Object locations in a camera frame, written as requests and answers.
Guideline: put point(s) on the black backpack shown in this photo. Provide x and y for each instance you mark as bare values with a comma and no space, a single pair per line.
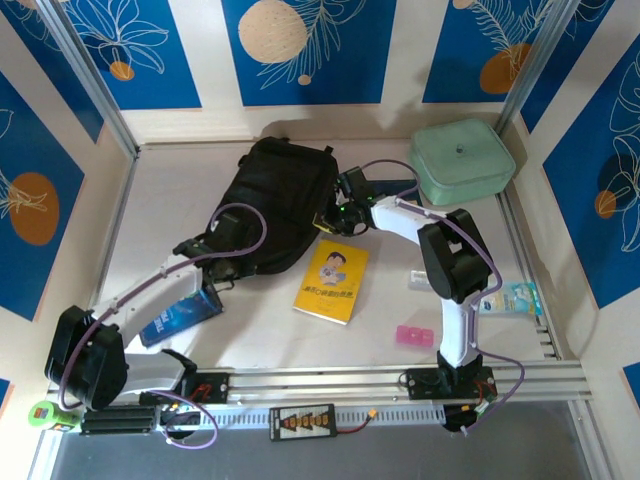
280,190

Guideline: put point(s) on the yellow book with cartoon boy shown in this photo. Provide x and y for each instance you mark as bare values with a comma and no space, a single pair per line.
330,285

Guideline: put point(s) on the glossy blue book white lettering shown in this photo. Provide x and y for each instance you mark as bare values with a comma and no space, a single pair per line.
165,320

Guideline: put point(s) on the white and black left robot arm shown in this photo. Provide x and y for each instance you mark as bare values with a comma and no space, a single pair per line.
150,295

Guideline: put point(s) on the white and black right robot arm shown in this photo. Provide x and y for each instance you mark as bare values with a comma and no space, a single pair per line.
400,220

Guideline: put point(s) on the mint green pencil case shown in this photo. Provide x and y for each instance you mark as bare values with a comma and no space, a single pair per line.
460,160

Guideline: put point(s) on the pink plastic compartment box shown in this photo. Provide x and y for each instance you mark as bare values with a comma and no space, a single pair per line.
415,336

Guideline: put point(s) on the black charger board yellow ports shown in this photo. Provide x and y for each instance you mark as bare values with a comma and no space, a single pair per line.
302,422

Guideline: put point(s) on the light blue tissue packet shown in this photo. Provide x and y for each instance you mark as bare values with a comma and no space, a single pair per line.
515,297

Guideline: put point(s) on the green cylinder with orange label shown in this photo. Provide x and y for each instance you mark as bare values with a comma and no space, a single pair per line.
45,415

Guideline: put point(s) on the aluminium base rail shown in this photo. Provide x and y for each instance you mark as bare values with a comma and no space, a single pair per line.
325,382

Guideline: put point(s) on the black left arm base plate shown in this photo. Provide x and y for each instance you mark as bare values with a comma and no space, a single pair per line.
215,385

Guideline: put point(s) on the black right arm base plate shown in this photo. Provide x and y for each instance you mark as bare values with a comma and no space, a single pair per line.
420,384

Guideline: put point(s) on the aluminium frame post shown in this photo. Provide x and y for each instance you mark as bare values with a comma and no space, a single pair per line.
90,75
540,65

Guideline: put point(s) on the aluminium side rail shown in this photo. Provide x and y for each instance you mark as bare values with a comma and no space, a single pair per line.
547,340

